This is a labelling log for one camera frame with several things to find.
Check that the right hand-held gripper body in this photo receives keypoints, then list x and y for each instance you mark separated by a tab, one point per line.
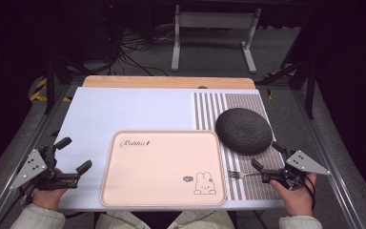
301	162

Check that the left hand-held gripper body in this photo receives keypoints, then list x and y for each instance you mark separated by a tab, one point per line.
31	167

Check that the silver metal fork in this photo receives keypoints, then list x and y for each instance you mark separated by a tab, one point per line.
239	174

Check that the person's left hand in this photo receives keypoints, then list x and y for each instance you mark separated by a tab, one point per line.
46	198

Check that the person's right hand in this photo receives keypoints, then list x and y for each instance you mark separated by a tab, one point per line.
297	202

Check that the grey striped placemat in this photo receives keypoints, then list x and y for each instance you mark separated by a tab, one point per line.
254	187

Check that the yellow black hazard tape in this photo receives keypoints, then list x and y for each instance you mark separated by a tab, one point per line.
38	90

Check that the black tripod stand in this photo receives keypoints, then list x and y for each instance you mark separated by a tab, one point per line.
49	82
309	92

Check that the person's left leg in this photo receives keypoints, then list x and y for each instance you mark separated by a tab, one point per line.
120	222

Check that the person's leg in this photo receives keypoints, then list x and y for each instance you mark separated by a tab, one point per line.
120	222
203	221

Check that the white table cover board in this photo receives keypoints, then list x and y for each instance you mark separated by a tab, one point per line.
124	109

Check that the pink rectangular tray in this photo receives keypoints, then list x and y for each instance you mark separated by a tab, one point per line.
162	171

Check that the person's right leg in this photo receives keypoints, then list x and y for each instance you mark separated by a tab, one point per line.
203	221

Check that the aluminium frame rail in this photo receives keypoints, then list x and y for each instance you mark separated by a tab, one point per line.
28	149
327	159

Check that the grey metal stand frame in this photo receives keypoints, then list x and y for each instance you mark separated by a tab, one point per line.
216	19

